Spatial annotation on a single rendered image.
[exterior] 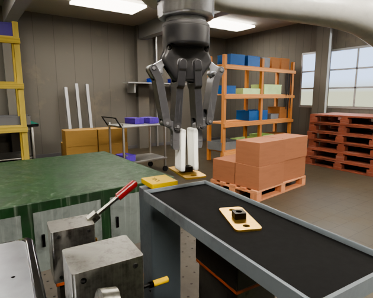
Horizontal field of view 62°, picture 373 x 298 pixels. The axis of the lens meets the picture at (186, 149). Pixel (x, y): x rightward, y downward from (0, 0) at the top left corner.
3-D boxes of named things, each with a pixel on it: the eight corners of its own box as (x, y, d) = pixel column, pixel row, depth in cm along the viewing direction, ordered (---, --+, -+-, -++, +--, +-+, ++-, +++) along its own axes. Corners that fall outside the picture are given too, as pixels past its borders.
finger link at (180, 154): (186, 129, 50) (181, 129, 50) (185, 171, 51) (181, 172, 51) (179, 128, 53) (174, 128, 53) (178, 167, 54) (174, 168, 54)
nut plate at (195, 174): (167, 168, 56) (167, 162, 56) (187, 166, 58) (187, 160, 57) (185, 180, 48) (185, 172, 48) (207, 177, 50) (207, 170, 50)
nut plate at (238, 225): (218, 209, 49) (218, 202, 49) (241, 208, 49) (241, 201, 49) (235, 232, 41) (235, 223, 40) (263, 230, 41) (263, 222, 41)
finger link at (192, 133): (186, 127, 53) (190, 127, 54) (187, 167, 55) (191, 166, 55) (193, 129, 51) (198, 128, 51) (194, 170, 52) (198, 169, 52)
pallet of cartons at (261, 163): (205, 187, 461) (206, 136, 448) (263, 174, 537) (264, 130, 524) (252, 204, 388) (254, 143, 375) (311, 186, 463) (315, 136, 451)
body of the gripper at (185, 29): (199, 28, 54) (199, 83, 55) (153, 24, 51) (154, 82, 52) (221, 19, 47) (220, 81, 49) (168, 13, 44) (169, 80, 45)
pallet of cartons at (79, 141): (133, 163, 621) (132, 128, 609) (67, 172, 550) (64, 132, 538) (116, 156, 692) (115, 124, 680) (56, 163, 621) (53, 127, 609)
